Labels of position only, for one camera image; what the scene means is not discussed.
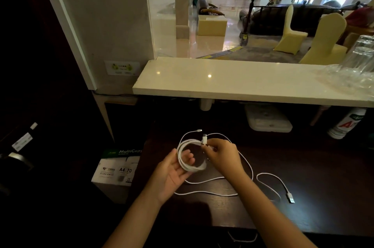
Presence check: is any person's left hand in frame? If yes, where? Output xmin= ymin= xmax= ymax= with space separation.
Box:
xmin=145 ymin=149 xmax=196 ymax=203

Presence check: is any person's right hand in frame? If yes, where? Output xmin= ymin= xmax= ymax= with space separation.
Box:
xmin=202 ymin=138 xmax=246 ymax=182

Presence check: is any white charging cable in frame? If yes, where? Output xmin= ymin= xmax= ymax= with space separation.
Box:
xmin=174 ymin=129 xmax=295 ymax=204

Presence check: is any person's right forearm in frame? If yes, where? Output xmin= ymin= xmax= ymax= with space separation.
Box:
xmin=233 ymin=169 xmax=318 ymax=248

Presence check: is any person's left forearm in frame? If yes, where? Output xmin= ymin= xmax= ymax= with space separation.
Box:
xmin=102 ymin=190 xmax=162 ymax=248

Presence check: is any white copy paper box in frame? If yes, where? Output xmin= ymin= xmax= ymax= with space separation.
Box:
xmin=91 ymin=148 xmax=143 ymax=204

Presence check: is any white plastic container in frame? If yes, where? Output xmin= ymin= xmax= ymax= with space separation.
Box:
xmin=244 ymin=104 xmax=293 ymax=133

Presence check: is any white stone counter ledge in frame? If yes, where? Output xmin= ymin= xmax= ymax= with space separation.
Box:
xmin=132 ymin=57 xmax=374 ymax=108

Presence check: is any wooden counter leg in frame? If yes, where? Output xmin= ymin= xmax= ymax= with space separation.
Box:
xmin=310 ymin=105 xmax=331 ymax=126

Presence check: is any beige square ottoman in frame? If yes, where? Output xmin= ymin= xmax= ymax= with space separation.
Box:
xmin=197 ymin=15 xmax=228 ymax=37

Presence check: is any white bottle with red label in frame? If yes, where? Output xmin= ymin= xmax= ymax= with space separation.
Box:
xmin=327 ymin=107 xmax=367 ymax=140

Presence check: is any yellow covered chair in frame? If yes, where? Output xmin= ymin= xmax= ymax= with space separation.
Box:
xmin=343 ymin=32 xmax=362 ymax=50
xmin=273 ymin=4 xmax=308 ymax=55
xmin=299 ymin=13 xmax=348 ymax=65

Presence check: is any dark sofa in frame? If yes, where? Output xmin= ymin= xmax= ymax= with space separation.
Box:
xmin=239 ymin=3 xmax=358 ymax=37

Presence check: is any white label on dark device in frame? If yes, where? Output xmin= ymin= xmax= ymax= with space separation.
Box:
xmin=12 ymin=132 xmax=33 ymax=152

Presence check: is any clear plastic wrap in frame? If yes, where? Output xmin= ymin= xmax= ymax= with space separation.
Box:
xmin=316 ymin=64 xmax=374 ymax=97

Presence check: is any clear glass cup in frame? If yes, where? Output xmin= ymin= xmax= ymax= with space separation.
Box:
xmin=351 ymin=35 xmax=374 ymax=53
xmin=340 ymin=47 xmax=374 ymax=75

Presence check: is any red cushion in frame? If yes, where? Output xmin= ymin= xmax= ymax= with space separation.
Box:
xmin=345 ymin=6 xmax=374 ymax=28

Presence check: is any thin grey cable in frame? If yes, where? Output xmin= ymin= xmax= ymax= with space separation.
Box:
xmin=227 ymin=231 xmax=258 ymax=243

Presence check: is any white wall sticker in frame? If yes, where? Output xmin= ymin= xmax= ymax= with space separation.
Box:
xmin=104 ymin=61 xmax=141 ymax=76

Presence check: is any black post stand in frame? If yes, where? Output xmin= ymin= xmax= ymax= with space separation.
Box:
xmin=239 ymin=0 xmax=255 ymax=46

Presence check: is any white door frame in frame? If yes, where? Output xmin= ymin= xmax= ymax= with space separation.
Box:
xmin=34 ymin=0 xmax=97 ymax=91

